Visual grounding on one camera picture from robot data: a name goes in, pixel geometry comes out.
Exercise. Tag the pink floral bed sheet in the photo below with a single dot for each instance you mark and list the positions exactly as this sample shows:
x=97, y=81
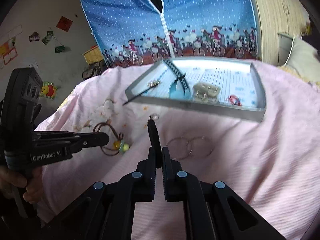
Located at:
x=272, y=165

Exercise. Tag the person's left hand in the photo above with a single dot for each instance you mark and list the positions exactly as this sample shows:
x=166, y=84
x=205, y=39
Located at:
x=34, y=187

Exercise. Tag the grey bedside drawer cabinet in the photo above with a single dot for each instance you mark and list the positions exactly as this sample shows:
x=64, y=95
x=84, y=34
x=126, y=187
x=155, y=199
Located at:
x=285, y=44

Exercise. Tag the white pillow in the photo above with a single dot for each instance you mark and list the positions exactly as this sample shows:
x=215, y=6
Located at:
x=303, y=61

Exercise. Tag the blue fabric wardrobe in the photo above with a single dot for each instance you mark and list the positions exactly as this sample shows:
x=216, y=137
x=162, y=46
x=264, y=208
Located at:
x=140, y=32

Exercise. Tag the yellow storage basket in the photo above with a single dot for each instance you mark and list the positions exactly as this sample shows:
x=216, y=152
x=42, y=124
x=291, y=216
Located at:
x=93, y=55

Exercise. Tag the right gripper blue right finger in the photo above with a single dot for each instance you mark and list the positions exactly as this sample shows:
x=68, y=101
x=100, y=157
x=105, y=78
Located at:
x=212, y=211

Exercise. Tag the beige metal hair clip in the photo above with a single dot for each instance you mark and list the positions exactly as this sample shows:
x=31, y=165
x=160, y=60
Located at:
x=205, y=92

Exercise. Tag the red diamond wall paper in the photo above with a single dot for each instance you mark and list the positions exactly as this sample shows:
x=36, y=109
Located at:
x=64, y=24

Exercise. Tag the yellow cartoon wall sticker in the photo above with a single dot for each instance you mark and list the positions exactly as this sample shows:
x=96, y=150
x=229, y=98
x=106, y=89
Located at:
x=48, y=90

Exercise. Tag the grey shallow tray box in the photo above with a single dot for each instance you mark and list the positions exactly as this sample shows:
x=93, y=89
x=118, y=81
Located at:
x=219, y=86

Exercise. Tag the teal blue smartwatch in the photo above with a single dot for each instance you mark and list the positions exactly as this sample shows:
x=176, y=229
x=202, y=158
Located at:
x=179, y=89

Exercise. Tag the brown hair tie green bead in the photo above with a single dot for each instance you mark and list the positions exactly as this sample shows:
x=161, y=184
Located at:
x=117, y=144

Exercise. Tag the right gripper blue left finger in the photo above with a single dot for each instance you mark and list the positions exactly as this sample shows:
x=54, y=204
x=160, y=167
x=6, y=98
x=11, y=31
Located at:
x=106, y=211

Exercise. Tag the beaded hair stick pin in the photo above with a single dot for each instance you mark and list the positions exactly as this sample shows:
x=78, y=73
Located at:
x=150, y=86

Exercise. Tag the green hanging wall pouch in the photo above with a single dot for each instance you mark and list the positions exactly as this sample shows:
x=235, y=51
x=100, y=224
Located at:
x=59, y=49

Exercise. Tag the light wooden wardrobe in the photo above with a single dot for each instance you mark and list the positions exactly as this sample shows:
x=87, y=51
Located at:
x=273, y=17

